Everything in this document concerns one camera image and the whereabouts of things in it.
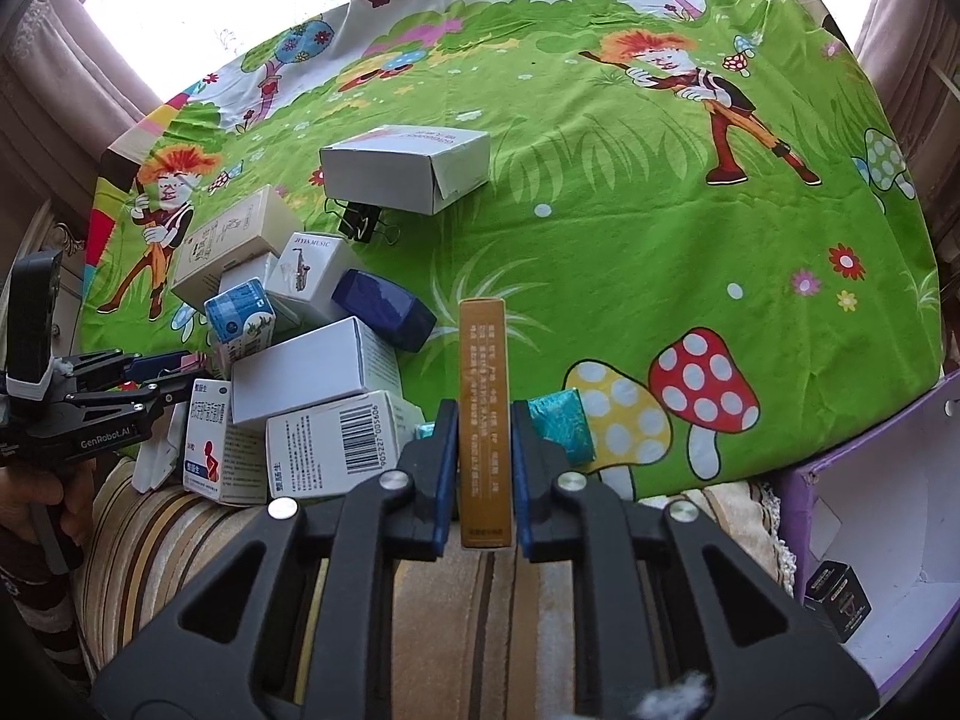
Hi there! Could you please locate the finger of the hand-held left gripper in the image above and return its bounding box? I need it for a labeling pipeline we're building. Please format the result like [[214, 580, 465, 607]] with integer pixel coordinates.
[[56, 349, 200, 391], [112, 373, 218, 421]]

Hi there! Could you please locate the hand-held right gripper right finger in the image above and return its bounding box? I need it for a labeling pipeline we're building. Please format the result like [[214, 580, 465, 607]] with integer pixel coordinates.
[[510, 399, 878, 720]]

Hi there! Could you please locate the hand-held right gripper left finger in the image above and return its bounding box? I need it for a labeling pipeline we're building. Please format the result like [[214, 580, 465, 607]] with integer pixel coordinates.
[[90, 399, 460, 720]]

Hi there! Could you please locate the gold box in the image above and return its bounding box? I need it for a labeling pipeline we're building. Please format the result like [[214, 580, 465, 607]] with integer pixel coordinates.
[[457, 298, 515, 548]]

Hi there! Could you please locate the large white pink-flowered box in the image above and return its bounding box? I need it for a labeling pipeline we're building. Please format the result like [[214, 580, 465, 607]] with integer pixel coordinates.
[[319, 125, 492, 216]]

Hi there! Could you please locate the purple storage box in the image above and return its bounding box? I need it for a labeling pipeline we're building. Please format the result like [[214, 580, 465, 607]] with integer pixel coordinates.
[[772, 371, 960, 698]]

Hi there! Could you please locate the person's left forearm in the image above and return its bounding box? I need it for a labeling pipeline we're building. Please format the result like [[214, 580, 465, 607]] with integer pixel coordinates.
[[0, 532, 83, 683]]

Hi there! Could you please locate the person's left hand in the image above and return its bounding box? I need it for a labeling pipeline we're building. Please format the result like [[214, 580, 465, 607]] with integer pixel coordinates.
[[0, 457, 98, 563]]

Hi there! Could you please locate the teal foil packet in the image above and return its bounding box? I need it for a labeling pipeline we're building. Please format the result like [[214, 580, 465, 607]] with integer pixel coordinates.
[[527, 388, 597, 470]]

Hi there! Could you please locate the white folded carton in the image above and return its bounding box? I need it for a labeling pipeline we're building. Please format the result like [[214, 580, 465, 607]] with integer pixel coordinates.
[[133, 401, 188, 492]]

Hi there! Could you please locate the white medicine box red figure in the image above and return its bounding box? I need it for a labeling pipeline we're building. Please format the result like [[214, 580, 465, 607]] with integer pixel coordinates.
[[182, 379, 269, 505]]

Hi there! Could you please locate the blue and white box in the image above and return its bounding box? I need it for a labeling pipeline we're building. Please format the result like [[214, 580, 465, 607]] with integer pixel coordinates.
[[204, 277, 301, 380]]

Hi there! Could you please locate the small plain white box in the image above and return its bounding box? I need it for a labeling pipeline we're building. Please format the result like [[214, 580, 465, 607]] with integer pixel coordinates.
[[217, 253, 282, 301]]

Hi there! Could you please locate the plain white carton box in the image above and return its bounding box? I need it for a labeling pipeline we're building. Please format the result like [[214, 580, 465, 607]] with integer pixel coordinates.
[[231, 316, 402, 425]]

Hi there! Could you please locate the cream rectangular box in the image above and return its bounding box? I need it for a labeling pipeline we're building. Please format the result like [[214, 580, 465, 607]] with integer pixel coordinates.
[[171, 185, 293, 308]]

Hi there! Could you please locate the striped beige blanket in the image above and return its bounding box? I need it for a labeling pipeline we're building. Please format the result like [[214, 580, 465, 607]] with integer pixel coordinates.
[[71, 454, 796, 720]]

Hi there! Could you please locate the navy blue box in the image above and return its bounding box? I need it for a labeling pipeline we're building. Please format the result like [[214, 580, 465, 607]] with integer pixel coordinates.
[[331, 268, 437, 352]]

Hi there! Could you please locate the white box with saxophone print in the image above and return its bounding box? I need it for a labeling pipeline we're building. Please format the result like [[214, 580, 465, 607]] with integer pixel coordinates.
[[264, 231, 365, 327]]

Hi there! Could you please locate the green cartoon printed bedsheet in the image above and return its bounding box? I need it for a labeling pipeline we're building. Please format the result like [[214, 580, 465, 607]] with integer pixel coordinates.
[[79, 0, 946, 503]]

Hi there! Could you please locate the black binder clip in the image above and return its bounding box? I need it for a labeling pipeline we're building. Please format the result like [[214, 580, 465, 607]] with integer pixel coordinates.
[[324, 196, 402, 247]]

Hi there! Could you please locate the mauve curtain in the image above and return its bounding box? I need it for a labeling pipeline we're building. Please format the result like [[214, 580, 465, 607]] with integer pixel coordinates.
[[0, 0, 166, 241], [855, 0, 960, 263]]

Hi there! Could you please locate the small black box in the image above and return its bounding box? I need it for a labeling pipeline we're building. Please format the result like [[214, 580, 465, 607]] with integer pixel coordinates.
[[802, 561, 872, 644]]

